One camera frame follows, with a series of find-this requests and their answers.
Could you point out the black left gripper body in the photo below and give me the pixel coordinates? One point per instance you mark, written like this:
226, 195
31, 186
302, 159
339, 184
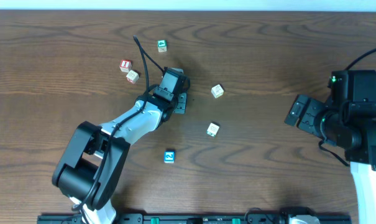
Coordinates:
181, 103

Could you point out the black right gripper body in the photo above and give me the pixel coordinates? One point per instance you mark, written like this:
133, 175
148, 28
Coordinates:
306, 113

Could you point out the red letter I block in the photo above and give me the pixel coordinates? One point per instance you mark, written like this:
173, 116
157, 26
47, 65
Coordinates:
125, 66

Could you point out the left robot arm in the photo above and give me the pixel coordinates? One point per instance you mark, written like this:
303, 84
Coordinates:
90, 167

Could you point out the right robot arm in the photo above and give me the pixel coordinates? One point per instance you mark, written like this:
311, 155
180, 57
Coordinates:
347, 119

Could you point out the green top block far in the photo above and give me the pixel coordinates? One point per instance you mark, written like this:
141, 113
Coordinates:
162, 45

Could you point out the yellow sided wooden block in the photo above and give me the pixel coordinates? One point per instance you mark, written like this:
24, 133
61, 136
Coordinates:
217, 91

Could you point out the white green sided block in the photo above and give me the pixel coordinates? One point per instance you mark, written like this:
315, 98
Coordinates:
212, 129

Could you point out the plain wooden picture block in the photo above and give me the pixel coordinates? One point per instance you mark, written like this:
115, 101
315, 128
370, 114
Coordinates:
132, 76

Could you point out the blue number 2 block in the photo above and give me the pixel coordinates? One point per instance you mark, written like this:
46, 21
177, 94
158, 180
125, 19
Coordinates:
169, 157

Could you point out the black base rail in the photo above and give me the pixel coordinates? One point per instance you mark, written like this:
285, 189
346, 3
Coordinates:
251, 216

